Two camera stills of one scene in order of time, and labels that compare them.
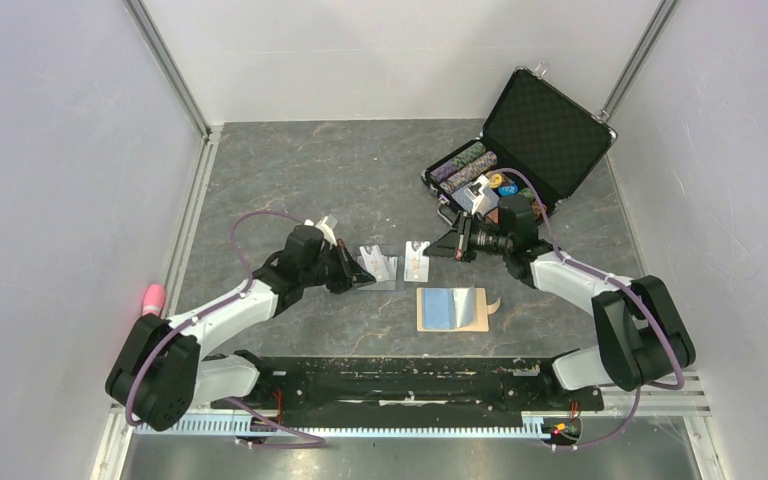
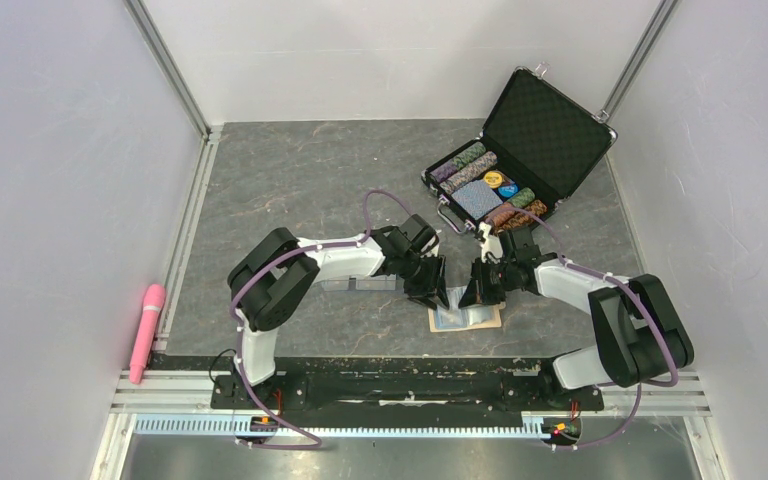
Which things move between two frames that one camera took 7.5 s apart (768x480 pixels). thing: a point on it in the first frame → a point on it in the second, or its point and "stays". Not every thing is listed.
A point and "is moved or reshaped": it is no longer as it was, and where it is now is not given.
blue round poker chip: (508, 190) stays
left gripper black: (350, 276) → (430, 287)
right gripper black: (456, 243) → (487, 297)
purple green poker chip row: (457, 161) stays
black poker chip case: (542, 142) stays
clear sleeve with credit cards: (383, 269) is moved or reshaped
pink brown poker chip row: (468, 173) stays
